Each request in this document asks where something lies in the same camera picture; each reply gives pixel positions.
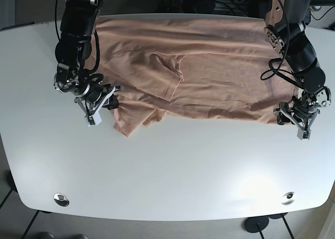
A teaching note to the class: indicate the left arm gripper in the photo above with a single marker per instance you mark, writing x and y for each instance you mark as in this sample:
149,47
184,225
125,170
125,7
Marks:
297,112

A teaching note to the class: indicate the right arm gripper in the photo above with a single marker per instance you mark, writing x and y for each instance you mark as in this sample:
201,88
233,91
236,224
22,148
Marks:
97,97

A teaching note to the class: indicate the peach pink T-shirt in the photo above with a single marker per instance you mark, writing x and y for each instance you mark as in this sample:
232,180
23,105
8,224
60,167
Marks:
202,68

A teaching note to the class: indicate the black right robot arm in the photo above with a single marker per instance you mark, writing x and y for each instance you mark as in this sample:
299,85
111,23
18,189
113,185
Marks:
78,57

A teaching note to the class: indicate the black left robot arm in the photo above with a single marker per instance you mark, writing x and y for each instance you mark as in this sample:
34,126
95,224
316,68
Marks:
297,63

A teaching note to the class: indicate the right metal table grommet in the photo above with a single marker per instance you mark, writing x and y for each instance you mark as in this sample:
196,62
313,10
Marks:
288,198

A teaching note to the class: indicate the metal table grommet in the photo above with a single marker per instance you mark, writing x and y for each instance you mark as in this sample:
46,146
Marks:
61,200
288,198

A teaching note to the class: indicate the black round stand base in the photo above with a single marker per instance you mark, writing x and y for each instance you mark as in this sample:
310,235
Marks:
256,224

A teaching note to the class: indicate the left metal table grommet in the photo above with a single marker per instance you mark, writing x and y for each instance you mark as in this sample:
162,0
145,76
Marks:
61,200

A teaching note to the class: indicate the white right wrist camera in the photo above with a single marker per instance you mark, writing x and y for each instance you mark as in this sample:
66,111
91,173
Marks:
94,119

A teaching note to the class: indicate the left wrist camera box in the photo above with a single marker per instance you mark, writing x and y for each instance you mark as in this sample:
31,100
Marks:
303,133

